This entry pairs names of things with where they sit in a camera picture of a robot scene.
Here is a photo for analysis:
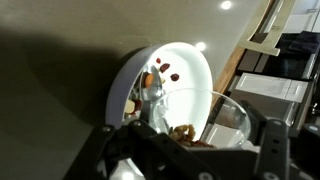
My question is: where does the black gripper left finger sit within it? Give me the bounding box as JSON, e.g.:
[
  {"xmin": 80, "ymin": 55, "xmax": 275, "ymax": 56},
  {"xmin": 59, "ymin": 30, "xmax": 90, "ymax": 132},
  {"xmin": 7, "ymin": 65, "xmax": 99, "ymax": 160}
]
[{"xmin": 63, "ymin": 120, "xmax": 157, "ymax": 180}]

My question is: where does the beige wooden chair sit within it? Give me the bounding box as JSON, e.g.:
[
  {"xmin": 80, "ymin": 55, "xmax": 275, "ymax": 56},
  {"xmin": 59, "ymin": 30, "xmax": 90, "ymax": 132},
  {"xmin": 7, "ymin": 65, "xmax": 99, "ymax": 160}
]
[{"xmin": 238, "ymin": 0, "xmax": 296, "ymax": 56}]

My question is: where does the clear drinking glass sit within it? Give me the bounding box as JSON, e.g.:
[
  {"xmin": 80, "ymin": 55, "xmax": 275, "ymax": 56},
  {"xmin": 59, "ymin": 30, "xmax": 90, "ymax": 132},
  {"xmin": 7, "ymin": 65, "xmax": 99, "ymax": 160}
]
[{"xmin": 150, "ymin": 88, "xmax": 251, "ymax": 148}]

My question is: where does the metal spoon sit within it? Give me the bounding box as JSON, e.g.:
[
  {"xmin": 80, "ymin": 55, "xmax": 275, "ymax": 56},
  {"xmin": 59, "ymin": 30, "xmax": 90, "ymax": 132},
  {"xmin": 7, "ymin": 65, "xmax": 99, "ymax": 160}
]
[{"xmin": 140, "ymin": 65, "xmax": 163, "ymax": 122}]

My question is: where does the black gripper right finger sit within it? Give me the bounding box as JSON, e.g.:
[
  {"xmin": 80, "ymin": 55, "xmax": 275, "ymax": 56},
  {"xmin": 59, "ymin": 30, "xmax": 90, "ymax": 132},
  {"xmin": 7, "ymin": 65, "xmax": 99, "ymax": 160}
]
[{"xmin": 240, "ymin": 100, "xmax": 290, "ymax": 180}]

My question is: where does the white cereal bowl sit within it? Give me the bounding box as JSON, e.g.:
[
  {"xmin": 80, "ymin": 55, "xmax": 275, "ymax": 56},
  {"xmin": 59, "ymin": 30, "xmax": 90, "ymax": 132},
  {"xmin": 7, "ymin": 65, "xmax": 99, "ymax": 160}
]
[{"xmin": 105, "ymin": 42, "xmax": 213, "ymax": 128}]

